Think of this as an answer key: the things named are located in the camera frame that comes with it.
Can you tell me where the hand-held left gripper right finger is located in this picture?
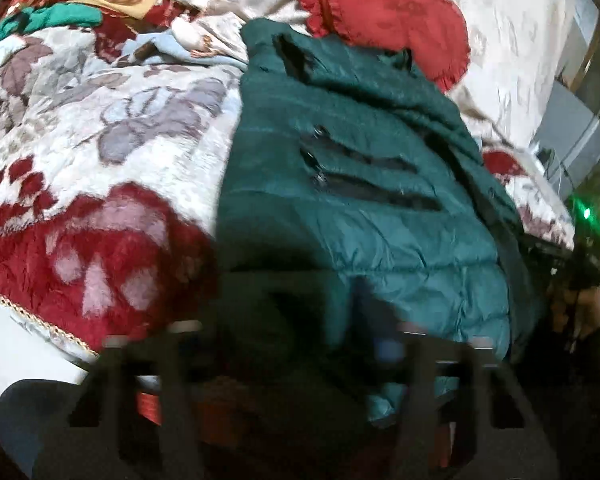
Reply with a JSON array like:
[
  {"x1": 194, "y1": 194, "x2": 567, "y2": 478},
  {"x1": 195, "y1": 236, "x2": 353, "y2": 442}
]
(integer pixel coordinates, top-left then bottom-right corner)
[{"x1": 375, "y1": 321, "x2": 556, "y2": 480}]

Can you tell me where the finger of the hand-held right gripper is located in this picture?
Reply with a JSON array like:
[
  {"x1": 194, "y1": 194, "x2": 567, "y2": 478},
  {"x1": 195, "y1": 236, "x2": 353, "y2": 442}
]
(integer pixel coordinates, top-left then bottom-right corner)
[{"x1": 521, "y1": 237, "x2": 575, "y2": 262}]

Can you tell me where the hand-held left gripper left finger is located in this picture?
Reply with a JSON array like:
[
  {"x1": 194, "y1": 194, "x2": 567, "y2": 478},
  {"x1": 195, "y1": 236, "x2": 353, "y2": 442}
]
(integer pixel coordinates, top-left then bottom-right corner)
[{"x1": 35, "y1": 320, "x2": 206, "y2": 480}]

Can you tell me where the green quilted puffer jacket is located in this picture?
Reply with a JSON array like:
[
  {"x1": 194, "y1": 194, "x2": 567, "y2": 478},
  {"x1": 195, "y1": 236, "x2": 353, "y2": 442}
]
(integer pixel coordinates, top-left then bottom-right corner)
[{"x1": 215, "y1": 17, "x2": 537, "y2": 431}]

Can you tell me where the person's right hand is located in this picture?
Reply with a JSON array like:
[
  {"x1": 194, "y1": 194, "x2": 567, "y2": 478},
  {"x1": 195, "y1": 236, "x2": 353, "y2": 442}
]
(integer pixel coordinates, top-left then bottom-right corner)
[{"x1": 579, "y1": 287, "x2": 600, "y2": 342}]

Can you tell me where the grey storage box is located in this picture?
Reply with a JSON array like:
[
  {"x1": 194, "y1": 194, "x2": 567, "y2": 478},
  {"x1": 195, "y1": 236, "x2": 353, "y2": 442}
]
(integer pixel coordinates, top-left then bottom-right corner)
[{"x1": 532, "y1": 80, "x2": 600, "y2": 182}]

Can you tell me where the cream patterned bedsheet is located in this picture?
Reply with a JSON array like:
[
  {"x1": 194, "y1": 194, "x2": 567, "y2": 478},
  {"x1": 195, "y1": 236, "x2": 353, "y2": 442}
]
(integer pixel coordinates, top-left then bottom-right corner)
[{"x1": 414, "y1": 0, "x2": 600, "y2": 152}]

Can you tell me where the floral red white blanket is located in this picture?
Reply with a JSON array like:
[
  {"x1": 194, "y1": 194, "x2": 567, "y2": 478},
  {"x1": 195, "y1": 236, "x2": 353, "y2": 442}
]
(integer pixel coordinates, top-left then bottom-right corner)
[{"x1": 0, "y1": 25, "x2": 577, "y2": 363}]

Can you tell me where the red ruffled pillow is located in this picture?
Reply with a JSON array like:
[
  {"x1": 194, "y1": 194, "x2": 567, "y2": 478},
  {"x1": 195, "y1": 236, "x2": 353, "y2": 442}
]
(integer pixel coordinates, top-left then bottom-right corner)
[{"x1": 300, "y1": 0, "x2": 473, "y2": 93}]

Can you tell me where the bright green cloth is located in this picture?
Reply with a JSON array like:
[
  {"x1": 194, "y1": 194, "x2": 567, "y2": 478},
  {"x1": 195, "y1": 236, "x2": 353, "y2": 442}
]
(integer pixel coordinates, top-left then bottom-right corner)
[{"x1": 0, "y1": 4, "x2": 104, "y2": 52}]

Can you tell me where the beige satin cloth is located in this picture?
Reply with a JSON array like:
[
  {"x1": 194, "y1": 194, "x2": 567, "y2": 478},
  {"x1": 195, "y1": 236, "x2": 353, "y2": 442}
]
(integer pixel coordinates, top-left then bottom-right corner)
[{"x1": 145, "y1": 0, "x2": 312, "y2": 57}]

